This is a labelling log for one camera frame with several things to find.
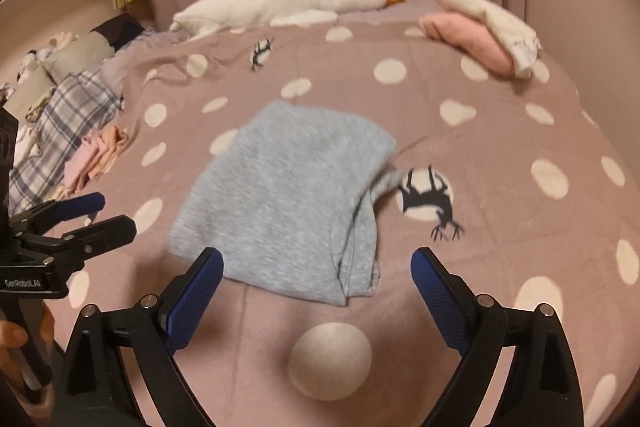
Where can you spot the folded pink garment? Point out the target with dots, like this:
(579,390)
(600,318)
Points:
(470,36)

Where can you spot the blue plaid cloth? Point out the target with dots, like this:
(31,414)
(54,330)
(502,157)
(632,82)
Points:
(81,104)

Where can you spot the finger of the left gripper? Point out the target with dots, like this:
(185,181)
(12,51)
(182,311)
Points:
(97,239)
(44,217)

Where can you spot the folded cream white garment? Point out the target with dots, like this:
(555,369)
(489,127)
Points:
(514,35)

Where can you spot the person's left hand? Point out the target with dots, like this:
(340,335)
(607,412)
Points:
(34,357)

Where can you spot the grey New York sweatshirt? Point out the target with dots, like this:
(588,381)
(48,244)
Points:
(290,204)

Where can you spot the grey and black pillow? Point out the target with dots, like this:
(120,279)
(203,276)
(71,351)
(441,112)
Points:
(92,48)

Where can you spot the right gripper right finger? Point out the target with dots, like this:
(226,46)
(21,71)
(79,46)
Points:
(542,387)

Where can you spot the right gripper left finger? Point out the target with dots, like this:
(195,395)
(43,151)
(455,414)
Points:
(94,388)

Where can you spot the white goose plush toy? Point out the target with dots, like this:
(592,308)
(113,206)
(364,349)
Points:
(205,17)

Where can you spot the pink and orange clothes pile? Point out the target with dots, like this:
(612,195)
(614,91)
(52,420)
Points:
(97,151)

